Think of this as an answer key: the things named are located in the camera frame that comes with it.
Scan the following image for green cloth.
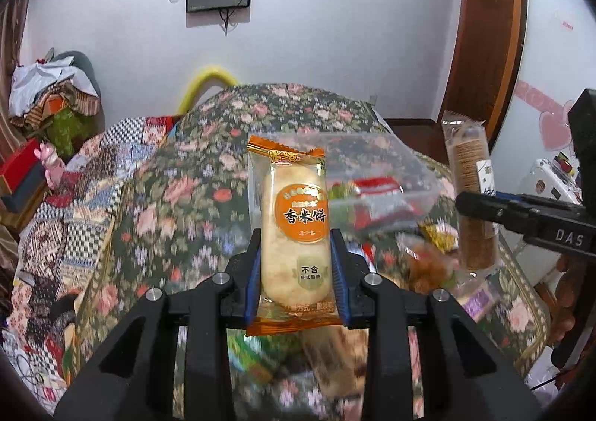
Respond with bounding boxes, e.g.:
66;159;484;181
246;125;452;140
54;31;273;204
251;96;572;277
44;107;96;157

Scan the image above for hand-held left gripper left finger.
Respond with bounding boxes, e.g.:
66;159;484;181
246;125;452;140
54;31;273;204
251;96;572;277
53;229;264;421

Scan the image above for orange rice cracker packet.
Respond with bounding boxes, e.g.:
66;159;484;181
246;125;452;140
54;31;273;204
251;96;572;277
247;134;343;338

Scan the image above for yellow foam tube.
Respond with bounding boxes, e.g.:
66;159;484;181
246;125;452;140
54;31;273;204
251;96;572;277
179;67;238;115

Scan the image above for wooden door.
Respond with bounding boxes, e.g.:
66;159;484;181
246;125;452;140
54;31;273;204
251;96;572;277
435;0;529;133

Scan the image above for striped curtain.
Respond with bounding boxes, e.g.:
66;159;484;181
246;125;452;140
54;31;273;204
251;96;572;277
0;0;44;133

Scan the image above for pink wall sticker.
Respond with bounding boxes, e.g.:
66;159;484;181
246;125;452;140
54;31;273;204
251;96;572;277
514;81;579;152

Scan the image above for white appliance with stickers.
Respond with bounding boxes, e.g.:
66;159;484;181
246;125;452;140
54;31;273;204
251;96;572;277
512;158;583;273

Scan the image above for dark blue box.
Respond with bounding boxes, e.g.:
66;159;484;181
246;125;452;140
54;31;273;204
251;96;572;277
0;170;48;218

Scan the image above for black hanging cables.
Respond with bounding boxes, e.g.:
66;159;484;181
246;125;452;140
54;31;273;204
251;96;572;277
218;6;244;34

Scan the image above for purple snack packet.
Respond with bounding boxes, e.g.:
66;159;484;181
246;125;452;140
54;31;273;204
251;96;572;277
459;284;495;324

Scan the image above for person's right hand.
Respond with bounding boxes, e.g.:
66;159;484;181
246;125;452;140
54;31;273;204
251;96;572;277
552;258;581;347

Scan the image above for yellow snack packet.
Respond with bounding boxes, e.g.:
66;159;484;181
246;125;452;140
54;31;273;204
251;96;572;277
418;222;460;255

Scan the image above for round cracker sleeve packet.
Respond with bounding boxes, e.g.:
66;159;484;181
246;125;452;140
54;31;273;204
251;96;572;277
441;110;501;273

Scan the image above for grey chair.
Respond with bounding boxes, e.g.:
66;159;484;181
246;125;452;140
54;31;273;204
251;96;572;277
60;51;101;96

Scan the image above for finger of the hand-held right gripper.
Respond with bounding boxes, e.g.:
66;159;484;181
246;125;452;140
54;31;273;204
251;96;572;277
455;191;532;235
494;191;583;213

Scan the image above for floral blanket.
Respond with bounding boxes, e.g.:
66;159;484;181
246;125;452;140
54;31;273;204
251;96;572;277
70;83;552;421

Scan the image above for patchwork quilt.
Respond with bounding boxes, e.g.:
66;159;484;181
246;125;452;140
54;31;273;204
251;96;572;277
0;116;180;403

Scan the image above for red snack packet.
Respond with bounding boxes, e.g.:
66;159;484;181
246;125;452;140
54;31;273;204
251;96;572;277
349;176;407;228

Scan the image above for green snack packet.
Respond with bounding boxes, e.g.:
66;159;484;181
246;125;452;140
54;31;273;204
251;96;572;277
228;332;303;385

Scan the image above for pink plush toy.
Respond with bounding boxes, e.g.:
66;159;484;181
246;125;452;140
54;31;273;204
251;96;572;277
39;144;67;189

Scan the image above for brown snack packet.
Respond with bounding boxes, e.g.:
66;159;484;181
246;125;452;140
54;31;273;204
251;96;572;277
302;327;370;405

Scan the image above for clear plastic container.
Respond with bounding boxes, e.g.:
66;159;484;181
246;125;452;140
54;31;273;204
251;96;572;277
275;131;443;233

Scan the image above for pile of clothes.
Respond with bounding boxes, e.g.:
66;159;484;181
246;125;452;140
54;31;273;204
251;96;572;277
9;48;101;128

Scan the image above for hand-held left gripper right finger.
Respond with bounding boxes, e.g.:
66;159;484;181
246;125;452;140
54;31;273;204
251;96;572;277
330;228;543;421

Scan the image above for clear bag of brown snacks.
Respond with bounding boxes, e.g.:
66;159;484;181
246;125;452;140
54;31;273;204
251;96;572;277
399;235;466;295

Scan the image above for red box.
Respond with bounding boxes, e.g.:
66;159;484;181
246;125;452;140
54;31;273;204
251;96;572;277
0;137;44;196

